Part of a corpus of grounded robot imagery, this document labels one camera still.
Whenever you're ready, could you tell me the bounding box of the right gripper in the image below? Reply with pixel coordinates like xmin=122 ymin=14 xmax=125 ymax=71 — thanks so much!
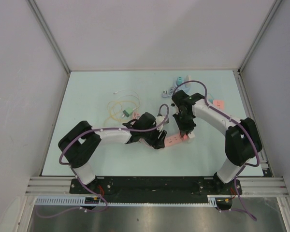
xmin=172 ymin=112 xmax=196 ymax=137

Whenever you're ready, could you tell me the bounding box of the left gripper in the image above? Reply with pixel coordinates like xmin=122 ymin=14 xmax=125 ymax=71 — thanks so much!
xmin=141 ymin=122 xmax=166 ymax=149

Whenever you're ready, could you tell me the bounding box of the pink power strip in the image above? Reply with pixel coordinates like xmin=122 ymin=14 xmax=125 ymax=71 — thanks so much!
xmin=141 ymin=133 xmax=184 ymax=149

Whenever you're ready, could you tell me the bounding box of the white cube charger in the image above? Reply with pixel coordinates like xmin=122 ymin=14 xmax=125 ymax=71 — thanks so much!
xmin=187 ymin=132 xmax=195 ymax=143

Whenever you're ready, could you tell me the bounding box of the blue round power strip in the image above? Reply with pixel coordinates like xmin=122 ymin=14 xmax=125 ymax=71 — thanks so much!
xmin=161 ymin=82 xmax=190 ymax=98

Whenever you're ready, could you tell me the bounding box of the teal triangular power strip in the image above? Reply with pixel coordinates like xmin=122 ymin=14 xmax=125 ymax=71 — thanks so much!
xmin=207 ymin=94 xmax=214 ymax=104

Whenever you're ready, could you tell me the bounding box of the pink cube socket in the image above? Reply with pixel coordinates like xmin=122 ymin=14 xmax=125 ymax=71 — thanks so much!
xmin=213 ymin=100 xmax=225 ymax=111

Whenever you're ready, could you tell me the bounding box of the teal charger plug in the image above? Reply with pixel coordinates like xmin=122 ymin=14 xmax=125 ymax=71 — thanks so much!
xmin=176 ymin=77 xmax=184 ymax=86

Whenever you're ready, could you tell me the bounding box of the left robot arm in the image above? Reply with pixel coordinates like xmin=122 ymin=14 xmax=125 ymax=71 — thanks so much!
xmin=58 ymin=112 xmax=167 ymax=193

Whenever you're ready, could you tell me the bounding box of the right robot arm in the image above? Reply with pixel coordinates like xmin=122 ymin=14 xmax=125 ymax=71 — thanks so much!
xmin=172 ymin=90 xmax=262 ymax=194

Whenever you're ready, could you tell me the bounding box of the green charger plug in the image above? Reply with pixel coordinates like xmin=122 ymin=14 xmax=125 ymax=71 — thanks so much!
xmin=122 ymin=108 xmax=133 ymax=117

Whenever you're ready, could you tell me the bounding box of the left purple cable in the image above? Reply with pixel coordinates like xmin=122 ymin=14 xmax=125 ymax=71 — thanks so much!
xmin=36 ymin=104 xmax=170 ymax=219

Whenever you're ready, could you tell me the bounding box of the purple cable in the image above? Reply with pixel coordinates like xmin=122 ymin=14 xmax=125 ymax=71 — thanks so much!
xmin=36 ymin=104 xmax=170 ymax=219
xmin=172 ymin=80 xmax=261 ymax=222

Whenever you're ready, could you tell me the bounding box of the yellow usb cable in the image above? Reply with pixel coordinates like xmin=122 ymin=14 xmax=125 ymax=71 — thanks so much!
xmin=103 ymin=99 xmax=139 ymax=126

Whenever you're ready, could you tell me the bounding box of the grey cable duct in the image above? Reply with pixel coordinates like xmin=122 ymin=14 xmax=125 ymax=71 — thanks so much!
xmin=35 ymin=194 xmax=229 ymax=208

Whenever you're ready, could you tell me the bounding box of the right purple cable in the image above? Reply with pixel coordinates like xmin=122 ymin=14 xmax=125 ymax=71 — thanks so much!
xmin=172 ymin=80 xmax=261 ymax=222

